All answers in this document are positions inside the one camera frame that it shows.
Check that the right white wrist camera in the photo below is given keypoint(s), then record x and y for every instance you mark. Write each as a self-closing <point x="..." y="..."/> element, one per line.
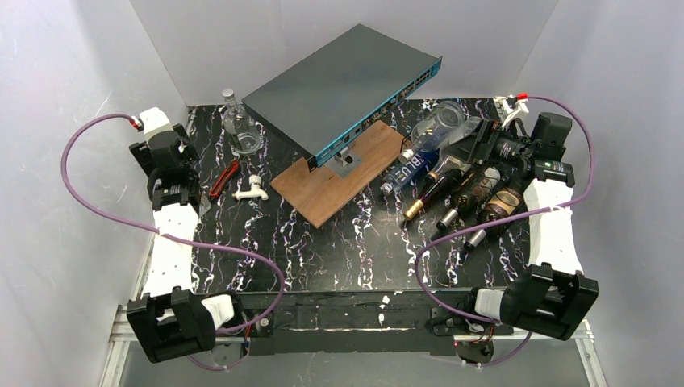
<point x="511" y="107"/>

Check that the silver capped dark wine bottle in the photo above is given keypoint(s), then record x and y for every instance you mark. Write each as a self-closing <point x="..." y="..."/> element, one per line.
<point x="470" y="195"/>

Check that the teal network switch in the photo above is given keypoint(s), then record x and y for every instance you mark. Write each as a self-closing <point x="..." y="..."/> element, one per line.
<point x="326" y="100"/>

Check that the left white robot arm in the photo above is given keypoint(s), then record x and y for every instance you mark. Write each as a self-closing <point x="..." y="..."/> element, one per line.
<point x="168" y="319"/>

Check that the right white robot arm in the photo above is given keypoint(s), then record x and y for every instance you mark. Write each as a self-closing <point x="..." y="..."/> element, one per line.
<point x="552" y="296"/>

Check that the aluminium frame rail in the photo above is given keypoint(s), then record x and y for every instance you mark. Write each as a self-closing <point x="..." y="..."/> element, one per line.
<point x="122" y="336"/>

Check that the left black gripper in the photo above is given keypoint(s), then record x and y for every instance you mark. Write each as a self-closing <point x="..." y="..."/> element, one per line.
<point x="174" y="194"/>

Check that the clear silver capped bottle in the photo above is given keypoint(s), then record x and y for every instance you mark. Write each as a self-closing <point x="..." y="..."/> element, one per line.
<point x="429" y="133"/>

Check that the clear bottle black gold label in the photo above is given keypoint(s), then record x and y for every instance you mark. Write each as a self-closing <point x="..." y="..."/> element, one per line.
<point x="450" y="156"/>

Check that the dark bottle brown label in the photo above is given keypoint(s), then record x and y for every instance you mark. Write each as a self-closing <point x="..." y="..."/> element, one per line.
<point x="505" y="202"/>

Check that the red utility knife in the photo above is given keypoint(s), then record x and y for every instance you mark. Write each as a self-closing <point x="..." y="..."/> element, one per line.
<point x="225" y="176"/>

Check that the metal switch stand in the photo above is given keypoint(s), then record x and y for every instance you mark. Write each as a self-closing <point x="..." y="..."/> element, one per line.
<point x="344" y="162"/>

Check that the clear round glass bottle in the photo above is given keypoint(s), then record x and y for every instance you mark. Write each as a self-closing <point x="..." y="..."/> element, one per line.
<point x="243" y="134"/>

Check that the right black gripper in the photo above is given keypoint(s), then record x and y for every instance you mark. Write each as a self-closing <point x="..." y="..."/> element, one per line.
<point x="481" y="147"/>

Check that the wooden board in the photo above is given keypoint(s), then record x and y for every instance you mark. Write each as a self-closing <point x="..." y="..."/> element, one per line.
<point x="319" y="194"/>

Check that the white plastic faucet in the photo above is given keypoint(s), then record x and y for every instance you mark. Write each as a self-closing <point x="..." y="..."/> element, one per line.
<point x="256" y="190"/>

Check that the blue square bottle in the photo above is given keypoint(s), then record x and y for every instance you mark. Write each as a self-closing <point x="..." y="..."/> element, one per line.
<point x="404" y="172"/>

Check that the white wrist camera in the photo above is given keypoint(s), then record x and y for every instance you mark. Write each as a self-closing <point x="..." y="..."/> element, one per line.
<point x="511" y="107"/>
<point x="154" y="121"/>

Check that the gold capped wine bottle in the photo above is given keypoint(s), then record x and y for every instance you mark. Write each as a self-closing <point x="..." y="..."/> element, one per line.
<point x="435" y="185"/>

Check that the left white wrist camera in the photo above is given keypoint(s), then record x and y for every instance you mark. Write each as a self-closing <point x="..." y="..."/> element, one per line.
<point x="154" y="121"/>

